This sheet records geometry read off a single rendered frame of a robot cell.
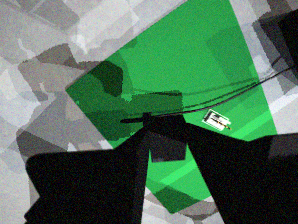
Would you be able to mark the green circuit board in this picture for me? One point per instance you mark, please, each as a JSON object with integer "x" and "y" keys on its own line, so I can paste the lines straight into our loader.
{"x": 195, "y": 57}

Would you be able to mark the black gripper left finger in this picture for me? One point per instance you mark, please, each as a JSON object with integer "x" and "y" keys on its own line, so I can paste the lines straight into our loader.
{"x": 121, "y": 171}

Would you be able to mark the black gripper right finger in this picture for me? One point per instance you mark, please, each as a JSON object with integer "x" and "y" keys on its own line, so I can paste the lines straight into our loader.
{"x": 239, "y": 173}

